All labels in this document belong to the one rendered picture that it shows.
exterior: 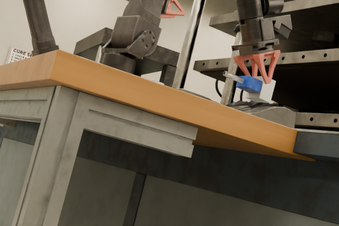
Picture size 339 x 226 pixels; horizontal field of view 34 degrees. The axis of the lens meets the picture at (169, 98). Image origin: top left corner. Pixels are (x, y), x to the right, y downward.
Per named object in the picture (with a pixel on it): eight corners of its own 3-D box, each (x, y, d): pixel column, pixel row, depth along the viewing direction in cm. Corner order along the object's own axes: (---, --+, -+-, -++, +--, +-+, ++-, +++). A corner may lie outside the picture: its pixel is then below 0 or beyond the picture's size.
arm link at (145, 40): (127, 34, 113) (106, 24, 109) (157, 34, 107) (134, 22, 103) (119, 64, 112) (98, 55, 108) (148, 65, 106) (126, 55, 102)
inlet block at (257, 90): (227, 83, 125) (234, 61, 126) (214, 84, 129) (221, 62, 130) (270, 102, 131) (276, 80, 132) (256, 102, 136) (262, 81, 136)
